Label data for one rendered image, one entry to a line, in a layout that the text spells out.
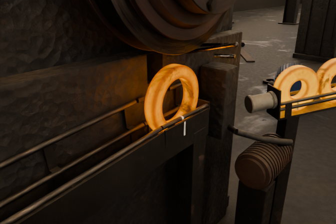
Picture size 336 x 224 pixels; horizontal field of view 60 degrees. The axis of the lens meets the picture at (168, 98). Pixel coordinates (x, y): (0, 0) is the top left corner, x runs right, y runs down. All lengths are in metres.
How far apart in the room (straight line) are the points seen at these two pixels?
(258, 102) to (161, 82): 0.41
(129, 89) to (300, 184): 1.33
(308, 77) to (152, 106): 0.58
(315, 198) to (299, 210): 0.15
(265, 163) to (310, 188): 0.89
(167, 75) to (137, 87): 0.09
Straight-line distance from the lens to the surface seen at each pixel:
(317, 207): 1.72
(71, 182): 0.58
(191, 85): 0.78
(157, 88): 0.68
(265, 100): 0.99
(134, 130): 0.72
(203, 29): 0.72
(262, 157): 0.98
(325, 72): 1.11
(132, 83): 0.73
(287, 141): 1.03
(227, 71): 0.88
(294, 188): 1.80
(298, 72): 1.04
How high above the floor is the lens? 1.03
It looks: 21 degrees down
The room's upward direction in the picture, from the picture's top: straight up
